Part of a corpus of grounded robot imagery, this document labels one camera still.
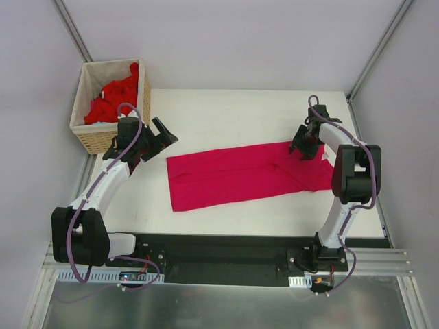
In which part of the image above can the magenta t shirt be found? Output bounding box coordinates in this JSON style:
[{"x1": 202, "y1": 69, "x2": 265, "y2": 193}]
[{"x1": 167, "y1": 141, "x2": 333, "y2": 212}]

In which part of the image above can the wicker laundry basket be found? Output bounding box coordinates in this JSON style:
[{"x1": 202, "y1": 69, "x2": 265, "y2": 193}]
[{"x1": 70, "y1": 57, "x2": 152, "y2": 156}]

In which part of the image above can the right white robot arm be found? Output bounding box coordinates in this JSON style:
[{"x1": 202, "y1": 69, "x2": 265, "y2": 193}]
[{"x1": 289, "y1": 103, "x2": 381, "y2": 273}]

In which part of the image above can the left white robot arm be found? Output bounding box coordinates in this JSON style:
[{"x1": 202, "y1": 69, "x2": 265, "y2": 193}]
[{"x1": 51, "y1": 117, "x2": 178, "y2": 267}]

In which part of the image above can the red t shirt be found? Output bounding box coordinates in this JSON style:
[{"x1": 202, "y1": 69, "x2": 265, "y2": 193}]
[{"x1": 84, "y1": 62, "x2": 139, "y2": 125}]

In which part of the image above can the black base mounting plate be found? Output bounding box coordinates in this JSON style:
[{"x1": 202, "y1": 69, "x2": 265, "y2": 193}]
[{"x1": 106, "y1": 234, "x2": 348, "y2": 287}]

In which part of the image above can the right white cable duct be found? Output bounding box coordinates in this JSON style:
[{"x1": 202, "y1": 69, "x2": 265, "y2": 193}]
[{"x1": 288, "y1": 275, "x2": 312, "y2": 289}]

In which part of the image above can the white cable duct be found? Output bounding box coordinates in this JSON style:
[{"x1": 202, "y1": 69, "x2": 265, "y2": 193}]
[
  {"x1": 58, "y1": 269, "x2": 165, "y2": 284},
  {"x1": 288, "y1": 275, "x2": 312, "y2": 289}
]

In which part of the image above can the left white cable duct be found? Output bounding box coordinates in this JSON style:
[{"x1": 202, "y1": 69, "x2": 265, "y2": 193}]
[{"x1": 58, "y1": 269, "x2": 165, "y2": 284}]

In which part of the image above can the left aluminium frame post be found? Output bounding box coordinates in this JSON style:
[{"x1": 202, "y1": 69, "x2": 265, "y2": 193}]
[{"x1": 51, "y1": 0, "x2": 93, "y2": 62}]

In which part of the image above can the aluminium frame post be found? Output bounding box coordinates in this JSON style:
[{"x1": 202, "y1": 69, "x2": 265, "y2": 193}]
[
  {"x1": 346, "y1": 0, "x2": 416, "y2": 104},
  {"x1": 51, "y1": 0, "x2": 93, "y2": 62}
]

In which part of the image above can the right aluminium frame post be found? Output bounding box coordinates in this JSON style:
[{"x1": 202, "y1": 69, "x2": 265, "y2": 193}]
[{"x1": 346, "y1": 0, "x2": 416, "y2": 104}]

